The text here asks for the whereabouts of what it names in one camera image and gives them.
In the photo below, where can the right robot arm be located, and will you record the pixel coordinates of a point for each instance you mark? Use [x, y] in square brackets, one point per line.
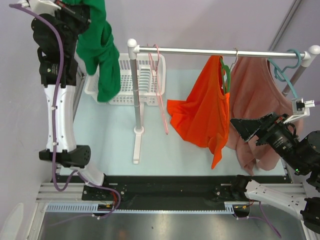
[303, 156]

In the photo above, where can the silver clothes rack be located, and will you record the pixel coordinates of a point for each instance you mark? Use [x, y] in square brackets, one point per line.
[134, 49]

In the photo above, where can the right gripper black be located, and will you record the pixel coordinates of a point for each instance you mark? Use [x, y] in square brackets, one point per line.
[246, 127]

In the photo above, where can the pink t shirt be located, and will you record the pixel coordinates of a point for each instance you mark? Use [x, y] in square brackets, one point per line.
[254, 94]

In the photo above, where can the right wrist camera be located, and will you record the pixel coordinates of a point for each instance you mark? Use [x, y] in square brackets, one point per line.
[300, 109]

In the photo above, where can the white plastic basket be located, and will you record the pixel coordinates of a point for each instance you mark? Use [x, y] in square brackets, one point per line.
[147, 93]

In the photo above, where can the green plastic hanger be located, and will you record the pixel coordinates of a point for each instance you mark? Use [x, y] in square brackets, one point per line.
[226, 76]

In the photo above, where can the white cable duct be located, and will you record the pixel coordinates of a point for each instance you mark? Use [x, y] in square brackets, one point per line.
[101, 208]

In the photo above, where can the green t shirt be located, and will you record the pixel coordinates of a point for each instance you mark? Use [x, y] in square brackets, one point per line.
[97, 49]

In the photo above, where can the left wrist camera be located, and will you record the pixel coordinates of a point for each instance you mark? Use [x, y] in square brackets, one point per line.
[40, 6]

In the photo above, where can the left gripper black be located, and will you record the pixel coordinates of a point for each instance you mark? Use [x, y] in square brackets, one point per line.
[80, 13]

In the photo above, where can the orange t shirt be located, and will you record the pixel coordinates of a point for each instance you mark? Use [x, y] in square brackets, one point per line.
[203, 118]

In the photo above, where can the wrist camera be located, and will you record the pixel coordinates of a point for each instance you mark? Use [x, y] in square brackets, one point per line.
[40, 6]
[300, 109]

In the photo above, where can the pink wire hanger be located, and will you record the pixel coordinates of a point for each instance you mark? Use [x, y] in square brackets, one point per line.
[154, 65]

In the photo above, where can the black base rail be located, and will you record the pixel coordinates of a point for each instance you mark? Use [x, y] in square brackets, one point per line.
[182, 192]

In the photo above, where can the gold wire hanger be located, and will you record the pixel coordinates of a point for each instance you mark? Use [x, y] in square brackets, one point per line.
[236, 58]

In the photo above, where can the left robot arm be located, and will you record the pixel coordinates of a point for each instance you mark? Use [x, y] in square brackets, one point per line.
[56, 28]

